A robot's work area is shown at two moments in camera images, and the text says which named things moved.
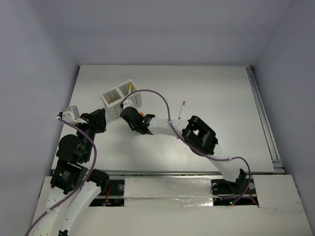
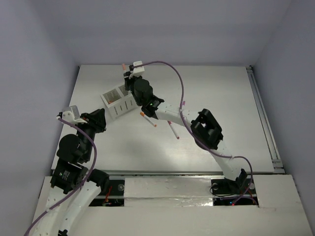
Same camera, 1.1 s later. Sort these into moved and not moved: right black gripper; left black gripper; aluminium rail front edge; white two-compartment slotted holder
Moved: right black gripper
Not moved: left black gripper; aluminium rail front edge; white two-compartment slotted holder
